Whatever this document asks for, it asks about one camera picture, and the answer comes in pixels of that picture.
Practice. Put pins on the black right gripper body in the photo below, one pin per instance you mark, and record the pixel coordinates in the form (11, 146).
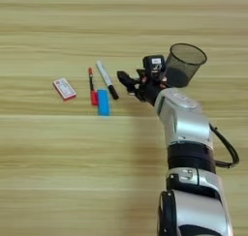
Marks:
(150, 90)

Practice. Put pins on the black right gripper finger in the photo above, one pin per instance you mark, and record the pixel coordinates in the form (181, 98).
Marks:
(127, 80)
(140, 74)

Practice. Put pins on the white marker black cap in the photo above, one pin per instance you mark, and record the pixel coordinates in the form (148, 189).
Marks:
(105, 77)

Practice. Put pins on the blue eraser block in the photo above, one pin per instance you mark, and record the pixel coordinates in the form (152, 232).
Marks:
(103, 103)

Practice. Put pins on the red pen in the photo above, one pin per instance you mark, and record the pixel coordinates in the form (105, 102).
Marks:
(92, 88)

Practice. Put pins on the black mesh pen cup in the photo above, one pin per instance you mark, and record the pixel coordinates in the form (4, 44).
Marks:
(185, 64)

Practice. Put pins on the red white card box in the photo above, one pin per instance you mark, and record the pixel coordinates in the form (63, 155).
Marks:
(64, 89)

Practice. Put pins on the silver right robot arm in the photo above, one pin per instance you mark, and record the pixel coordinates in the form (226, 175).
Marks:
(187, 133)

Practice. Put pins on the small black box white label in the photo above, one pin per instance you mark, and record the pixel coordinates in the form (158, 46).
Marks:
(154, 65)

